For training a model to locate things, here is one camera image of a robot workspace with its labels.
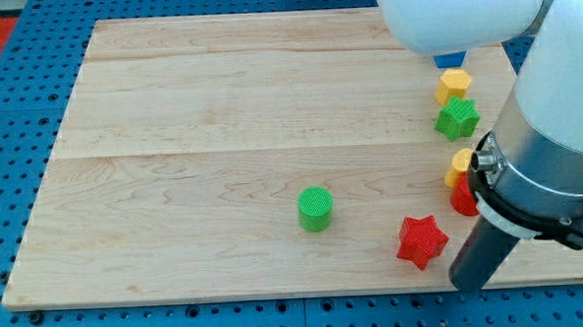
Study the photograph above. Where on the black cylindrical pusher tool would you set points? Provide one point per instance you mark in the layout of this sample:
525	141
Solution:
482	253

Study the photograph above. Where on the red star block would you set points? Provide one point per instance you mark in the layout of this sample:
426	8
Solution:
420	240

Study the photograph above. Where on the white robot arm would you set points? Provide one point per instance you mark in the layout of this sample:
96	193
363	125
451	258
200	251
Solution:
526	173

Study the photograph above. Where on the green star block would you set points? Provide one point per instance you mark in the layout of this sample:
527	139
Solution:
458	118

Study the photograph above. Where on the yellow hexagon block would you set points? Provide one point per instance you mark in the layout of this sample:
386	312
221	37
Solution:
453	83

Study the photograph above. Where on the green cylinder block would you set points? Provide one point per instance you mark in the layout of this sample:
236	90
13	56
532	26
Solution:
315	208

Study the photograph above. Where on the blue block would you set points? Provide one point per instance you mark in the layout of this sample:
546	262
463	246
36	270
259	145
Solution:
450	60

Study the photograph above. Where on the wooden board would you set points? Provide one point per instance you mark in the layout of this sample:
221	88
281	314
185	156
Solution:
186	141

